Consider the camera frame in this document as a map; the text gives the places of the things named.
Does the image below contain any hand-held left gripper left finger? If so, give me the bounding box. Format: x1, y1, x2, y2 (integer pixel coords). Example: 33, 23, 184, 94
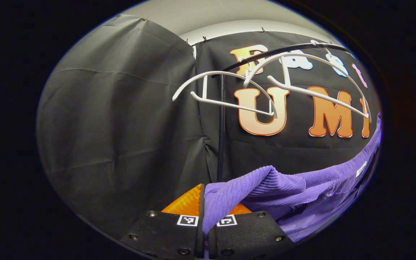
120, 183, 205, 260

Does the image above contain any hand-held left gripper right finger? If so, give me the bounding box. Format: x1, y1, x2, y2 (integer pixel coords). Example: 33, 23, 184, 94
207, 202, 296, 260

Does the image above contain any purple corduroy jacket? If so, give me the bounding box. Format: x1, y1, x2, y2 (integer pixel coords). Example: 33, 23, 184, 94
201, 112, 382, 260

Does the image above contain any white plastic hanger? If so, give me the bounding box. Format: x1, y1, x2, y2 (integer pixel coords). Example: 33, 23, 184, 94
172, 70, 279, 120
243, 52, 373, 124

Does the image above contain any black clothes rack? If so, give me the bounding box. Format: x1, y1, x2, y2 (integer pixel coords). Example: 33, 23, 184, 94
216, 42, 350, 183

